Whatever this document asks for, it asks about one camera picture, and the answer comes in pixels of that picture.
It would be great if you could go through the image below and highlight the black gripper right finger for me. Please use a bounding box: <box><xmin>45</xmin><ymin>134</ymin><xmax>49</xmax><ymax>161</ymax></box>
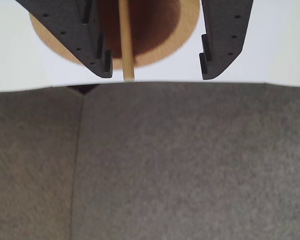
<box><xmin>199</xmin><ymin>0</ymin><xmax>255</xmax><ymax>81</ymax></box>

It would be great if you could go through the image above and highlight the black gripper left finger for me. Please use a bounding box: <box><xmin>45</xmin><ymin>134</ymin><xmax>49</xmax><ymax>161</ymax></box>
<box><xmin>14</xmin><ymin>0</ymin><xmax>114</xmax><ymax>79</ymax></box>

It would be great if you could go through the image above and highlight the beige wooden pen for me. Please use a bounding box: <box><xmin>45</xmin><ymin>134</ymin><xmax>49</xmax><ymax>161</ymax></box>
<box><xmin>118</xmin><ymin>0</ymin><xmax>136</xmax><ymax>83</ymax></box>

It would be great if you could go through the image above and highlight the brown cylindrical pen holder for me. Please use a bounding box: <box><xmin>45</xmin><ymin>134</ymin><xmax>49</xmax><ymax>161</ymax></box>
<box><xmin>29</xmin><ymin>0</ymin><xmax>201</xmax><ymax>70</ymax></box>

